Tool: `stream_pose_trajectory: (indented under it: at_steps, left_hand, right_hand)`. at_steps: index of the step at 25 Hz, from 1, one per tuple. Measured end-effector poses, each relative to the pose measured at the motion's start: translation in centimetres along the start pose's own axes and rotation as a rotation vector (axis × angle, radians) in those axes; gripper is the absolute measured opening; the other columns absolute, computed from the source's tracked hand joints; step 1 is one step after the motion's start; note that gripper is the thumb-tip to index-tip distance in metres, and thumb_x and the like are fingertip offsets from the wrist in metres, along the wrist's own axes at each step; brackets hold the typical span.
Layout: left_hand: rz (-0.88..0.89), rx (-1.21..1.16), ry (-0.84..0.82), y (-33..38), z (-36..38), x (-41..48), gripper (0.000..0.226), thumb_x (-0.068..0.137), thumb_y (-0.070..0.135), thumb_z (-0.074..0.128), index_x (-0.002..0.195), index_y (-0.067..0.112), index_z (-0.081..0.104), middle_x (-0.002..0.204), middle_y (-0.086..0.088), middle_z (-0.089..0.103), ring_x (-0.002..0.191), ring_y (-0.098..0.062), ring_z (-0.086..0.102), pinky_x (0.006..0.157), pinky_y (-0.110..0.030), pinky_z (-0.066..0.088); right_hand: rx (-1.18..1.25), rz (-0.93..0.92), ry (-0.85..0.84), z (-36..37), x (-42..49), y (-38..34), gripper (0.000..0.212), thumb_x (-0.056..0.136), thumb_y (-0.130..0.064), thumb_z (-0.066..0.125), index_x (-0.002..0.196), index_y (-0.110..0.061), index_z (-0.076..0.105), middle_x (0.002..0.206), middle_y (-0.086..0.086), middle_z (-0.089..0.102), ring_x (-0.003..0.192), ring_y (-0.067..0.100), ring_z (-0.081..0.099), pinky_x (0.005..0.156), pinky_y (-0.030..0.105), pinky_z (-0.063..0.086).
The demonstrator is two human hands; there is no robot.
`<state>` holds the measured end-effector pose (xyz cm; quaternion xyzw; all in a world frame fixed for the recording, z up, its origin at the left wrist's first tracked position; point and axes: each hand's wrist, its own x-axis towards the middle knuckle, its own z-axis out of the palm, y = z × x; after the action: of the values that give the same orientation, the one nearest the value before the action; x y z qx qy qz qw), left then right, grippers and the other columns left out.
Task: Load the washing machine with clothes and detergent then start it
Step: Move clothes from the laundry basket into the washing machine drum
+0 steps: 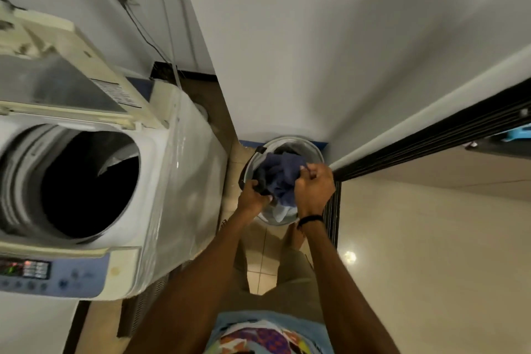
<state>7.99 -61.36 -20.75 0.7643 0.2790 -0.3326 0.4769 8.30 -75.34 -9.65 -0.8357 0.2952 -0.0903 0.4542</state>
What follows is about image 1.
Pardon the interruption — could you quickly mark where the person's right hand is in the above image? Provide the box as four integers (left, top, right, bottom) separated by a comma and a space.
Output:
293, 163, 336, 220

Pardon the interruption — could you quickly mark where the white and blue washing machine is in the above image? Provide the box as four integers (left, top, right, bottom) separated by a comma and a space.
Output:
0, 1, 228, 300

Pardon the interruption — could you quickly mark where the person's right forearm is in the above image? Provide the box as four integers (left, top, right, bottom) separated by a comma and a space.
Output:
300, 218, 401, 354

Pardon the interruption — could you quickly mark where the blue scrubbing brush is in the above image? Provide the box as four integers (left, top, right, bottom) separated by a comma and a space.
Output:
502, 126, 531, 143

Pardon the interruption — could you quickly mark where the white clothes item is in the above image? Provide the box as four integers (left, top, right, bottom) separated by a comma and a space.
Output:
97, 144, 140, 178

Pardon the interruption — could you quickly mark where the colourful printed shirt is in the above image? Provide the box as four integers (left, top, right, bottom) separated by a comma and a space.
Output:
203, 311, 335, 354

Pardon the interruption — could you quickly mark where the person's left hand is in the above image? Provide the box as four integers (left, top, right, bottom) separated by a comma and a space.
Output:
236, 179, 274, 217

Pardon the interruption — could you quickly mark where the person's right leg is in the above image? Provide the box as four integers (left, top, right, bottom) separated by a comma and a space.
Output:
275, 225, 325, 317

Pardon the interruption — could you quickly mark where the stainless steel sink counter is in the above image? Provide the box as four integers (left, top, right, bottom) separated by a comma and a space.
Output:
464, 136, 531, 159

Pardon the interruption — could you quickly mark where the white mesh laundry basket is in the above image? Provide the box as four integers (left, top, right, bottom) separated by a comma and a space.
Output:
240, 136, 326, 227

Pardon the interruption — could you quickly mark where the beige kitchen cabinet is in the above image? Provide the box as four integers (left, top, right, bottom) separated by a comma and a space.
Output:
373, 146, 531, 202

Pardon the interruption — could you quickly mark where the person's left forearm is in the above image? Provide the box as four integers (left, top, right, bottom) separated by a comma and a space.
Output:
124, 208, 266, 354

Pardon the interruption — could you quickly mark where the black wristband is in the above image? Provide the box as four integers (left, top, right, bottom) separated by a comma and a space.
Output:
296, 215, 324, 229

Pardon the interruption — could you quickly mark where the dark power cable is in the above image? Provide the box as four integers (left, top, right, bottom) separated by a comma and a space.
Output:
122, 0, 173, 66

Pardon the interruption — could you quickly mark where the dark patterned floor mat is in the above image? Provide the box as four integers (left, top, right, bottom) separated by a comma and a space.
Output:
117, 273, 171, 339

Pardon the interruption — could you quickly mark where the dark blue clothes item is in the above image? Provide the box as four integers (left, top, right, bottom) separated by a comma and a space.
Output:
259, 152, 310, 207

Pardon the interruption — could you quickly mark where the black sliding door frame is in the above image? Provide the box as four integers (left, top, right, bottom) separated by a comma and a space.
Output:
323, 77, 531, 249

